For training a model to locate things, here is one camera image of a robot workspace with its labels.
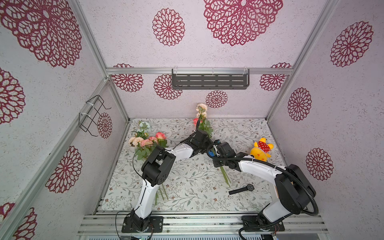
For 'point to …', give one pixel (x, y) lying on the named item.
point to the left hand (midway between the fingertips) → (216, 144)
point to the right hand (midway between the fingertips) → (213, 157)
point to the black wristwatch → (249, 187)
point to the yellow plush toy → (260, 151)
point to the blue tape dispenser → (211, 153)
